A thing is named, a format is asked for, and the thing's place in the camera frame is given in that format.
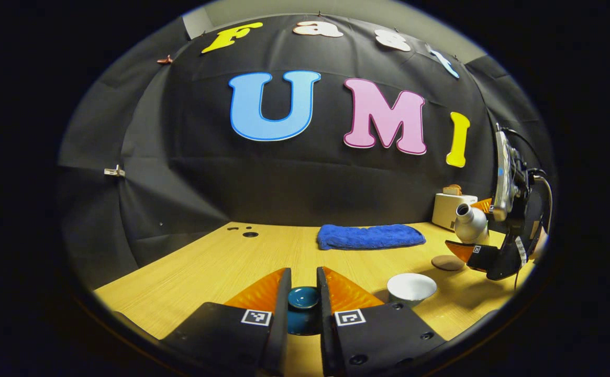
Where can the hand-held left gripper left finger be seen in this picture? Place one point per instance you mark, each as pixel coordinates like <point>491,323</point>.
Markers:
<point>283,335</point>

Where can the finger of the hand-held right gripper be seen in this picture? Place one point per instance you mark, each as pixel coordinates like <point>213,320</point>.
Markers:
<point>484,206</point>
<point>480,256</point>

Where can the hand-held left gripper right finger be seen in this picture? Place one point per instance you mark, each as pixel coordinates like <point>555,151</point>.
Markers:
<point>326,335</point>

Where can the silver green water bottle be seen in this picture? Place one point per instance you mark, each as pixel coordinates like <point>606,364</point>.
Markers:
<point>469,225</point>

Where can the round brown coaster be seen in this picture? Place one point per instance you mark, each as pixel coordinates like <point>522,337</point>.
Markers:
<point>447,263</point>

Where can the teal teacup lid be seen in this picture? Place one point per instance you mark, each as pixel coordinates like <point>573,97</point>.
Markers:
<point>303,297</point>

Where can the white teacup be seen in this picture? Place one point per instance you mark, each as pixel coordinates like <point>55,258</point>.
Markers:
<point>412,288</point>

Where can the brown toast slice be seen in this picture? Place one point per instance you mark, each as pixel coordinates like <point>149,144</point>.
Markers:
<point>456,188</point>

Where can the white toaster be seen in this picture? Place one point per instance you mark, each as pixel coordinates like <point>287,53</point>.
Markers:
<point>448,209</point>

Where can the light toast slice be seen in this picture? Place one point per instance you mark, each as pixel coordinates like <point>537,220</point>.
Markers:
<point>448,191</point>

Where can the blue towel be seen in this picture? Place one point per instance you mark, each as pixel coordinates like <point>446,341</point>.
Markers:
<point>370,236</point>

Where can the black backdrop cloth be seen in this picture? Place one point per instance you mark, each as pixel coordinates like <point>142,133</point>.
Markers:
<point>284,183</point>

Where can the silver metal clip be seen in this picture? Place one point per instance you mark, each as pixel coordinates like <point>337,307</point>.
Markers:
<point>114,171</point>

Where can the red clip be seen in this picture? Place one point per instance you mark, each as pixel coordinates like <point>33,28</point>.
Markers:
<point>165,60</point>

